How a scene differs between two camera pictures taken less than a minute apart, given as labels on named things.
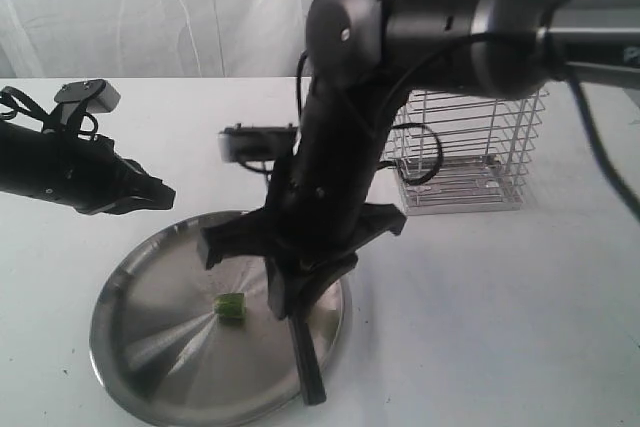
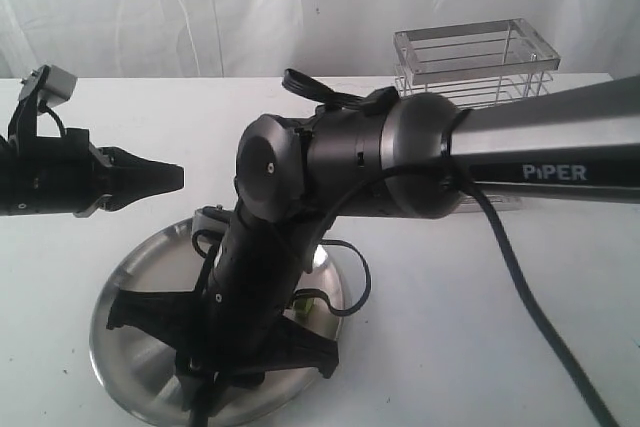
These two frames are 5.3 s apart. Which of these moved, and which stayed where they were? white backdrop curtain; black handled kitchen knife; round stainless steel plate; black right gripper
Moved: black right gripper; black handled kitchen knife
Stayed: white backdrop curtain; round stainless steel plate
